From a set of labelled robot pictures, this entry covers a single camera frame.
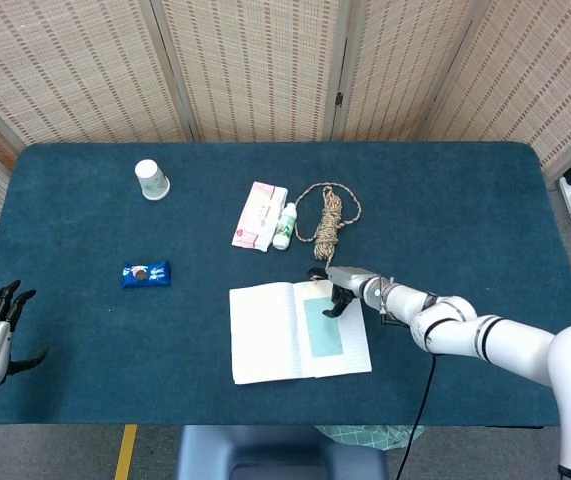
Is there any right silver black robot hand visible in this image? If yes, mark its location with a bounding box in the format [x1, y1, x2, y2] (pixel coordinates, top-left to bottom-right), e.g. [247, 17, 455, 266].
[306, 266, 372, 319]

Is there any white lined notebook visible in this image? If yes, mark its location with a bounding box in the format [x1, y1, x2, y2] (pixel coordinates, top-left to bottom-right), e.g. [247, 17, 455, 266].
[228, 279, 373, 386]

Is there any small white green bottle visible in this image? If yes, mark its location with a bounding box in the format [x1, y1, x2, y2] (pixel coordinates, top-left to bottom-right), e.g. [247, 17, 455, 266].
[272, 202, 298, 251]

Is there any pink wet wipes pack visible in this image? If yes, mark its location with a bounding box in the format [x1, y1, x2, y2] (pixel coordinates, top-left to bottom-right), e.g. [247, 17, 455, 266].
[231, 180, 290, 253]

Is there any dark teal felt table cover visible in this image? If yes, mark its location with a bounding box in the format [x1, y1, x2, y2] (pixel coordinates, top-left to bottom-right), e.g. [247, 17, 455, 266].
[0, 141, 571, 427]

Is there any green checked cloth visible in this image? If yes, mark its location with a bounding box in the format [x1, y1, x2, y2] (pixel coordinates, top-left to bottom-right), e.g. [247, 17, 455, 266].
[314, 424, 425, 451]

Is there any blue cookie snack pack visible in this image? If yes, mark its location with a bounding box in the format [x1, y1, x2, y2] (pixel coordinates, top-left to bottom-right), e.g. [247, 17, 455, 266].
[119, 259, 173, 290]

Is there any blue chair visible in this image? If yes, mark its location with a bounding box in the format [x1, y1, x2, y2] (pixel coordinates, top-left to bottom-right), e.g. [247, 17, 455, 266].
[175, 424, 389, 480]

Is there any upturned white paper cup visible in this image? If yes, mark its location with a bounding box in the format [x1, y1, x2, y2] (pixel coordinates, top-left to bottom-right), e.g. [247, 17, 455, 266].
[134, 158, 172, 202]

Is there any woven bamboo folding screen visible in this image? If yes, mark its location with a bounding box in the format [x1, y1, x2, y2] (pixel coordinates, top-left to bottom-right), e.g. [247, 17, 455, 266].
[0, 0, 571, 234]

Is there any coiled tan braided rope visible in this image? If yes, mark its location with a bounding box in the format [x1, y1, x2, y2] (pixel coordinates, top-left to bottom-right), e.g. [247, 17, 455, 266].
[293, 181, 364, 262]

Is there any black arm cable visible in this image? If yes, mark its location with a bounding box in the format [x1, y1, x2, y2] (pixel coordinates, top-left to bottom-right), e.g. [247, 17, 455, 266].
[394, 349, 439, 480]

